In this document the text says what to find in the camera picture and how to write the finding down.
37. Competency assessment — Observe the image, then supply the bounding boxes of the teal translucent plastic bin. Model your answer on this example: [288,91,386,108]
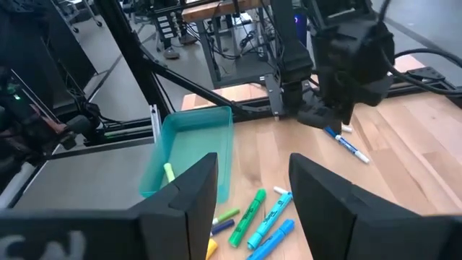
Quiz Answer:
[139,105,234,204]

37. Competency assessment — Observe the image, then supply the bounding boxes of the black rig crossbar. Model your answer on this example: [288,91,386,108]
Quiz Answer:
[43,118,160,162]

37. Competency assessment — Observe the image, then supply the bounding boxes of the teal Sharpie highlighter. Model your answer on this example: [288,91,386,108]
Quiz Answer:
[247,191,294,251]

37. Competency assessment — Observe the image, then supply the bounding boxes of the wooden neighbouring table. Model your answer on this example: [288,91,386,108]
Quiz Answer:
[181,0,275,23]

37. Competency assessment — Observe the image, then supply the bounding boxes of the silver aluminium bracket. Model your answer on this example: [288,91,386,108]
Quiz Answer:
[149,104,163,144]

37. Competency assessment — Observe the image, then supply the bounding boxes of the black aluminium table frame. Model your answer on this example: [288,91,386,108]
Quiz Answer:
[93,0,462,145]

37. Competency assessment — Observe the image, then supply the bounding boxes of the blue highlighter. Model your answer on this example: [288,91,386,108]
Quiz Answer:
[246,218,296,260]

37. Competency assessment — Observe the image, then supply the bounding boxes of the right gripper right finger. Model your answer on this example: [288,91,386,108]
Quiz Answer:
[288,152,445,260]

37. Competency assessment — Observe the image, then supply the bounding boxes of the light green highlighter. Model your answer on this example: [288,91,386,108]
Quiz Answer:
[162,162,177,183]

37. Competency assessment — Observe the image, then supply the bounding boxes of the navy thin dry-erase marker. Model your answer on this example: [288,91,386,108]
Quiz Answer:
[210,218,235,238]

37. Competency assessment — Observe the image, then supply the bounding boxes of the person's shoe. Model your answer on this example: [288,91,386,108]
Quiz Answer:
[178,32,199,46]
[162,46,181,61]

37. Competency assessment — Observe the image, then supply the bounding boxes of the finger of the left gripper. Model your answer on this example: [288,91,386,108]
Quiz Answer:
[337,97,358,126]
[296,103,343,134]

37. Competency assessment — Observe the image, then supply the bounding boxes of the green Sharpie highlighter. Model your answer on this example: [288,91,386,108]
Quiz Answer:
[227,188,267,248]

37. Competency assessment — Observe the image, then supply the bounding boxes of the green thin dry-erase marker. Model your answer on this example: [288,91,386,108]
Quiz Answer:
[212,207,241,225]

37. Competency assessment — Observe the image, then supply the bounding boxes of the office chair base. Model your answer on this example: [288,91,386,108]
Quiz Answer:
[53,0,104,35]

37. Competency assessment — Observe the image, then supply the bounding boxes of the grey desk frame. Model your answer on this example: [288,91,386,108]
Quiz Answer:
[196,19,275,90]

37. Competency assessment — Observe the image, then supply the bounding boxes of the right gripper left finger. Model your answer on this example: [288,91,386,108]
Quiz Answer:
[129,152,219,260]

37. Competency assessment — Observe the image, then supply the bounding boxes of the yellow Sharpie highlighter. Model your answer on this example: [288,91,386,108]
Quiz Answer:
[205,238,219,260]

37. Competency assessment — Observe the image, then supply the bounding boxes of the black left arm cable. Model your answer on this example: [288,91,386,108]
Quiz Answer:
[382,46,462,95]

